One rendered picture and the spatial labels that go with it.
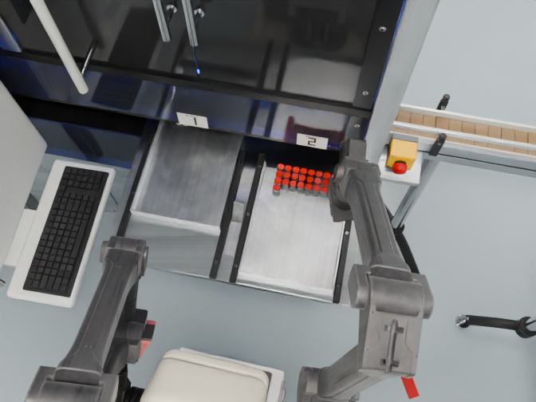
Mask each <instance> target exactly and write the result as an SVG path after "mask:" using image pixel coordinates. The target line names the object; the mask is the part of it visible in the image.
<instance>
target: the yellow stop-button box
mask: <svg viewBox="0 0 536 402"><path fill-rule="evenodd" d="M418 141H419V137H416V136H408V135H403V134H398V133H393V134H392V137H391V139H390V141H389V144H388V151H387V157H386V164H385V166H386V167H390V168H392V165H393V164H395V163H403V164H406V165H407V166H408V169H407V170H408V171H410V170H411V169H412V166H413V164H414V163H415V161H416V154H417V147H418Z"/></svg>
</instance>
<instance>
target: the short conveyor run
mask: <svg viewBox="0 0 536 402"><path fill-rule="evenodd" d="M450 98H451V97H450V95H449V94H444V95H443V98H442V99H441V100H440V102H439V104H438V106H437V108H436V109H431V108H422V107H417V106H412V105H407V104H400V107H399V110H398V112H397V114H396V118H395V120H394V123H393V125H392V128H391V131H390V132H394V133H399V134H403V135H408V136H417V137H419V141H418V147H417V151H418V152H422V153H423V155H422V158H423V159H428V160H436V161H441V162H446V163H450V164H459V165H464V166H468V167H473V168H482V169H487V170H492V171H500V172H505V173H510V174H514V175H523V176H528V177H532V178H536V126H532V125H527V124H518V123H513V122H508V121H503V120H494V119H489V118H484V117H479V116H470V115H465V114H460V113H455V112H446V111H444V110H445V108H446V107H447V104H448V102H449V100H450Z"/></svg>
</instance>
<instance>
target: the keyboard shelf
mask: <svg viewBox="0 0 536 402"><path fill-rule="evenodd" d="M65 166H70V167H75V168H85V169H90V170H95V171H105V172H108V173H109V175H108V179H107V183H106V185H105V188H104V192H103V195H102V198H101V201H100V205H99V207H98V210H97V215H96V218H95V220H94V223H93V227H92V230H91V233H90V236H89V240H88V242H87V246H86V248H85V252H84V255H83V258H82V261H81V265H80V268H79V270H78V273H77V278H76V281H75V283H74V286H73V291H72V293H71V296H70V298H66V297H61V296H56V295H51V294H43V293H38V292H33V291H28V290H24V289H23V288H22V287H23V285H24V282H25V280H26V276H27V274H28V271H29V268H30V265H31V262H32V260H33V257H34V253H35V251H36V249H37V245H38V242H39V239H40V237H41V233H42V231H43V228H44V225H45V222H46V220H47V217H48V214H49V211H50V208H51V206H52V203H53V199H54V197H55V195H56V192H57V188H58V185H59V183H60V181H61V177H62V174H63V171H64V169H65ZM115 174H116V172H115V170H114V169H113V168H111V167H102V166H97V165H91V164H81V163H76V162H71V161H65V160H55V161H54V163H53V166H52V169H51V172H50V173H49V178H48V180H47V182H46V185H45V189H44V191H43V193H42V196H41V199H40V202H39V204H38V207H37V210H36V211H34V210H29V209H24V210H23V212H22V216H21V218H20V220H19V223H18V226H17V229H16V231H15V233H14V237H13V239H12V242H11V244H10V248H9V250H8V252H7V255H6V258H5V261H4V263H3V265H4V266H11V267H15V271H14V274H13V277H12V279H11V282H10V285H9V288H8V290H7V292H6V294H7V296H8V297H9V298H15V299H20V300H25V301H29V302H38V303H42V304H47V305H56V306H60V307H65V308H73V307H74V305H75V302H76V300H77V295H78V292H79V289H80V287H81V282H82V279H83V277H84V274H85V269H86V266H87V264H88V261H89V256H90V254H91V251H92V248H93V244H94V241H95V238H96V235H97V231H98V228H99V226H100V222H101V218H102V215H103V212H104V208H105V205H106V203H107V199H108V195H109V192H110V190H111V186H112V182H113V180H114V177H115Z"/></svg>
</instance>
